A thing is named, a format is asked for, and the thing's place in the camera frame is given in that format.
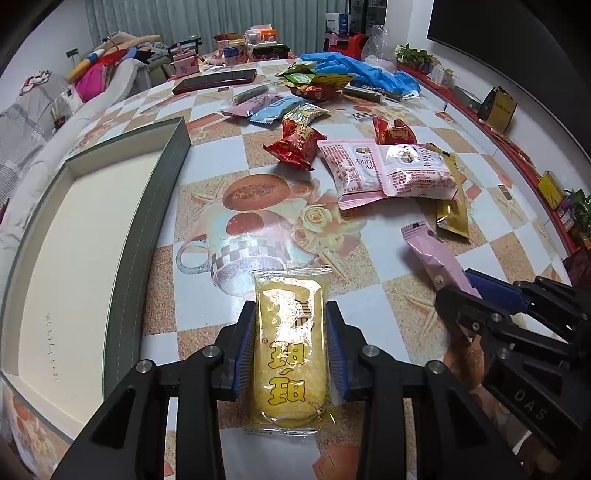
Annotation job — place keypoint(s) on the dark long snack packet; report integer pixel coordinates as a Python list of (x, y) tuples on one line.
[(364, 93)]

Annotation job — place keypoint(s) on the red long cabinet ledge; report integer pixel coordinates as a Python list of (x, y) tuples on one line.
[(521, 154)]

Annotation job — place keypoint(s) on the black yellow paper bag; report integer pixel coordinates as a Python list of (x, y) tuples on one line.
[(498, 108)]

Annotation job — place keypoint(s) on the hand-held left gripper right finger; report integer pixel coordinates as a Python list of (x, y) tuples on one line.
[(336, 350)]

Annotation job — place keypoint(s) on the white small cartons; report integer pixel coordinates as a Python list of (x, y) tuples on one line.
[(443, 77)]

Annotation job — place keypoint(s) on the yellow clear snack packet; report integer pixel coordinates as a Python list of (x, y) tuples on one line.
[(288, 323)]

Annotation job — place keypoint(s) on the shiny silver snack packet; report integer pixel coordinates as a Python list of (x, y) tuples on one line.
[(307, 113)]

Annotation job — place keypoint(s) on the black television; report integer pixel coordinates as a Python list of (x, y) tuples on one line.
[(508, 46)]

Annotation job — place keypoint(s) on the white red plush toy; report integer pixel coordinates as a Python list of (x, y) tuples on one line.
[(36, 81)]

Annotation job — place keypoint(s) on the green roll snack packet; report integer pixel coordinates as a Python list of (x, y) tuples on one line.
[(249, 94)]

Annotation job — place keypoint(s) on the blue white carton box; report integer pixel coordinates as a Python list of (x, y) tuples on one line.
[(337, 23)]

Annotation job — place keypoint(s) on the yellow red snack packet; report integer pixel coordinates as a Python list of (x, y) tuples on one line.
[(323, 87)]

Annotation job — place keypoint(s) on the pink printed snack packet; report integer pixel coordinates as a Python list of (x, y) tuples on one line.
[(351, 170), (415, 177)]

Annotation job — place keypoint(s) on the gold slim snack packet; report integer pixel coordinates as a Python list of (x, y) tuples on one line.
[(455, 207)]

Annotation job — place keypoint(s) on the clear plastic bag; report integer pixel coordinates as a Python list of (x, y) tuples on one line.
[(378, 48)]

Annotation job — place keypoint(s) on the black phone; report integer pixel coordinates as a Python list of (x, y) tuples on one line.
[(212, 81)]

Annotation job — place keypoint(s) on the light blue snack packet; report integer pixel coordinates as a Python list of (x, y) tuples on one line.
[(272, 108)]

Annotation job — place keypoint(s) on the dark rectangular box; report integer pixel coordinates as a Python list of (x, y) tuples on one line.
[(268, 51)]

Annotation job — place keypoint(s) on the grey green curtain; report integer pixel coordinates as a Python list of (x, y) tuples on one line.
[(207, 18)]

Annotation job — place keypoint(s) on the pink mug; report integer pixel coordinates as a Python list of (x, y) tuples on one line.
[(186, 64)]

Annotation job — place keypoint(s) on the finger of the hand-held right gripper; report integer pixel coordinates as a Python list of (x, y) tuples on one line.
[(461, 309), (494, 288)]

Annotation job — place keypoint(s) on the pile of colourful clothes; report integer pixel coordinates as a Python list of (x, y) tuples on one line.
[(115, 64)]

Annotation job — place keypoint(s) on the red plastic stool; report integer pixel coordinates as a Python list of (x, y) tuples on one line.
[(344, 44)]

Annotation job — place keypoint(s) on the grey covered sofa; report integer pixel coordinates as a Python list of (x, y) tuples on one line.
[(32, 129)]

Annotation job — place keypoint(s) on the green potted plant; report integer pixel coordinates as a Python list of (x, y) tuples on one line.
[(579, 207)]

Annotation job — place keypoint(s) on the grey shallow cardboard box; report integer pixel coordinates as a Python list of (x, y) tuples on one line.
[(92, 254)]

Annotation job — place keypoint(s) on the pale pink snack packet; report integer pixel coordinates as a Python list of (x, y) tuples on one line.
[(244, 107)]

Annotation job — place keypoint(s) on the blue plastic bag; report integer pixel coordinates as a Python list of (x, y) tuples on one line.
[(369, 71)]

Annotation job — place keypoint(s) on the yellow small box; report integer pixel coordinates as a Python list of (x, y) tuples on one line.
[(551, 190)]

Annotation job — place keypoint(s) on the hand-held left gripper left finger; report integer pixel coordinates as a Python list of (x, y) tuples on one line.
[(244, 350)]

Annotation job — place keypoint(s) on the round tin can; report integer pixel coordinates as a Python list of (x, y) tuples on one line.
[(234, 51)]

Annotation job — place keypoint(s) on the small leafy potted plant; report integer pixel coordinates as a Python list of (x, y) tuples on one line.
[(413, 55)]

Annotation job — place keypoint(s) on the pink slim snack packet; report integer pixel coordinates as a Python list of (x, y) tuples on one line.
[(431, 254)]

